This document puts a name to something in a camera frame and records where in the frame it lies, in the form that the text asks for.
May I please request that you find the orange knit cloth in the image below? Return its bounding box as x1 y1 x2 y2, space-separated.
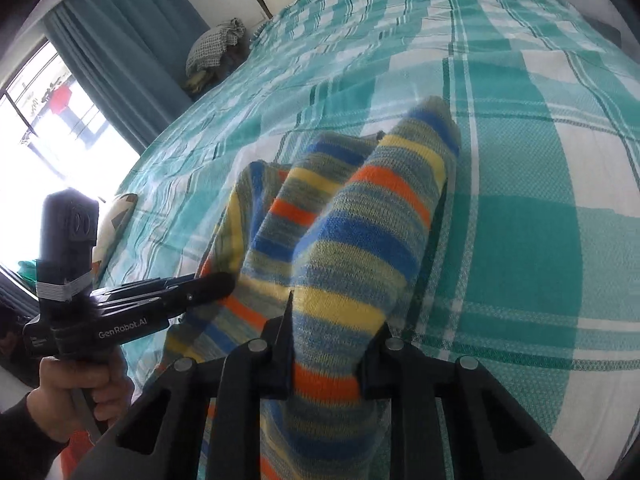
70 427 101 461

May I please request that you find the window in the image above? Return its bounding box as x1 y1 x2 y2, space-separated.
0 35 138 271

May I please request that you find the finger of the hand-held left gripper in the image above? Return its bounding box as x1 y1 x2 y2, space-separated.
94 272 236 319

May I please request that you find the teal curtain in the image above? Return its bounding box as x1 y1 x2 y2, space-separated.
44 0 211 153

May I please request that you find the pile of clothes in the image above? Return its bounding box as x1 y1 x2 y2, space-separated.
185 17 247 93

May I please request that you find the striped knit sweater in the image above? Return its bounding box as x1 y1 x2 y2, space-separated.
155 96 462 480

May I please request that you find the person's left hand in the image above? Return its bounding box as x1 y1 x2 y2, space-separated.
27 347 136 441

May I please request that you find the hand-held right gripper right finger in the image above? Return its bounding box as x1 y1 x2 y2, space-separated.
357 322 586 480

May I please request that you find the teal plaid bed blanket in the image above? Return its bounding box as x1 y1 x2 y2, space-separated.
95 0 640 441

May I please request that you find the person's left forearm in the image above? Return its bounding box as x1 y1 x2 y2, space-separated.
0 394 71 480

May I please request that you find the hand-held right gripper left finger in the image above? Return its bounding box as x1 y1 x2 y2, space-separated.
70 290 296 480

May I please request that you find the patterned cream cushion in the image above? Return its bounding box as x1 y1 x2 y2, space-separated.
92 192 139 276

